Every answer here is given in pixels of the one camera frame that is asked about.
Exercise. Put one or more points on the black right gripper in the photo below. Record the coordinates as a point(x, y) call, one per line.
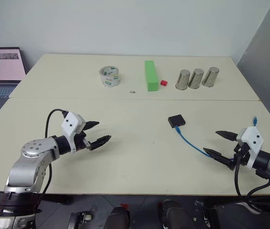
point(241, 156)

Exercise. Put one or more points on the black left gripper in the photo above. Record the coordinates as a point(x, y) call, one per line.
point(81, 142)

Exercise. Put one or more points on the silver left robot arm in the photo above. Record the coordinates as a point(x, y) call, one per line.
point(28, 167)

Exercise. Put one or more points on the small black box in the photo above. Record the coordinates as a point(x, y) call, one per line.
point(176, 120)

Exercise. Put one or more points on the clear packing tape roll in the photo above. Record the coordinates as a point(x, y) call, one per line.
point(109, 77)

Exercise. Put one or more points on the stainless steel cup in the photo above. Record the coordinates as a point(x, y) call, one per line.
point(210, 76)
point(195, 78)
point(182, 80)

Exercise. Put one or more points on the green rectangular block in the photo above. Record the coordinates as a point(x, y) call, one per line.
point(152, 76)

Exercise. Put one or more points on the small red cube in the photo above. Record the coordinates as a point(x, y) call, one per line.
point(164, 83)

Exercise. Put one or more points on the black caster wheel base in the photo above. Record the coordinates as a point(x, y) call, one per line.
point(81, 219)

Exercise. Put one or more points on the dark rounded shape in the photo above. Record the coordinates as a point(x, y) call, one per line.
point(119, 218)

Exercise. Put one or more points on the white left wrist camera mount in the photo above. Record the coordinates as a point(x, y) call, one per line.
point(70, 122)

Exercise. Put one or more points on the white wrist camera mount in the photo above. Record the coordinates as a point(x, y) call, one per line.
point(253, 139)
point(70, 122)

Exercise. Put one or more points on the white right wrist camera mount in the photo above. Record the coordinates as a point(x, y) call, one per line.
point(253, 139)

